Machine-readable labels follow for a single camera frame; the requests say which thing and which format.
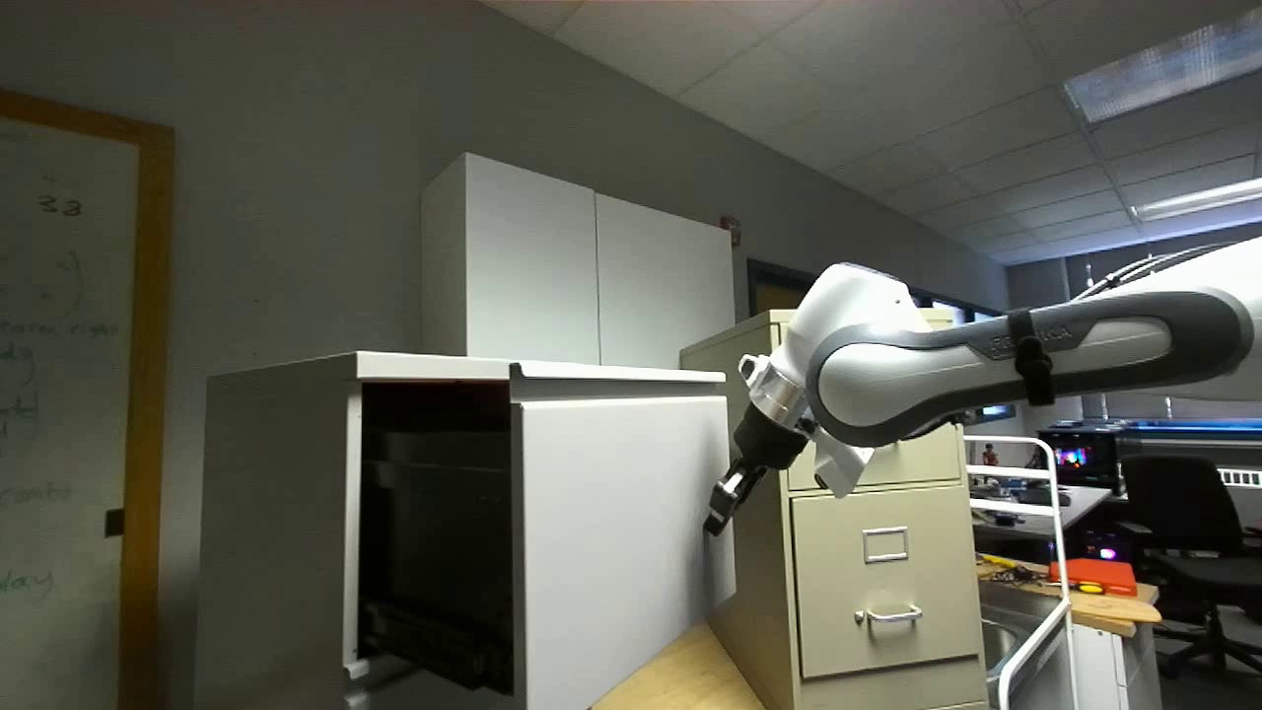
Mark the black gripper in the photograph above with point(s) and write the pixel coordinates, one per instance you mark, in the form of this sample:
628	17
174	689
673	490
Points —
769	446

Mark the white cabinet drawer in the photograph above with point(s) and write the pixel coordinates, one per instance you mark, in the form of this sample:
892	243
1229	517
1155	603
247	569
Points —
604	526

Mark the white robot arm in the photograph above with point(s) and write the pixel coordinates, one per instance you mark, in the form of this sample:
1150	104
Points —
918	376

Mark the metal drawer label holder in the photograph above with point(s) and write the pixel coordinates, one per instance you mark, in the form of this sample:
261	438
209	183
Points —
883	544

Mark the beige metal filing cabinet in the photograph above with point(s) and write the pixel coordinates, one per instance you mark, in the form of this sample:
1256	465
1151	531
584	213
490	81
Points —
918	578

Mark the white cabinet body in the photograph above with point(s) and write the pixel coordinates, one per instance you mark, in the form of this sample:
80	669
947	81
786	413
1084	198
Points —
269	526

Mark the tall white cupboard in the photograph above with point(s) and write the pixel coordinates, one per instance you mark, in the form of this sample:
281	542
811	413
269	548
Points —
525	260

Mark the white tubular metal rack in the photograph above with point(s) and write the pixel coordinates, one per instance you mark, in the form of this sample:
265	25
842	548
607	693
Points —
1054	526

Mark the white desk shelf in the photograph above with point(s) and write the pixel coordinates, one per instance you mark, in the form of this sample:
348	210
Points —
1070	501

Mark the orange box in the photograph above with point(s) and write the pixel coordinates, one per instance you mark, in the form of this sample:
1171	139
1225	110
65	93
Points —
1101	578

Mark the wooden work table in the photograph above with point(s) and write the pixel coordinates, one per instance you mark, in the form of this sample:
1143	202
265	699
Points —
1116	610

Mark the black office chair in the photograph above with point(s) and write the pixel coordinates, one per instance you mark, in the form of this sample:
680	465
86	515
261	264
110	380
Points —
1184	517

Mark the narrow ceiling light strip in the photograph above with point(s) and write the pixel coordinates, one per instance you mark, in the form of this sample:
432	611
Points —
1197	198

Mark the wide ceiling light panel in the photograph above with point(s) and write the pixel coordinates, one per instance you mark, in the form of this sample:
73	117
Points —
1164	69

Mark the wood framed whiteboard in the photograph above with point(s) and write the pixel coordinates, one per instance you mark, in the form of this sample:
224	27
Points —
65	397

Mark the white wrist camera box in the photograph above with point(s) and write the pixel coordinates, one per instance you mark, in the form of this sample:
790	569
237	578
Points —
842	465

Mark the small black frame clip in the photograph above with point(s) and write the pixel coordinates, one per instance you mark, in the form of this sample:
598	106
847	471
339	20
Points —
115	520

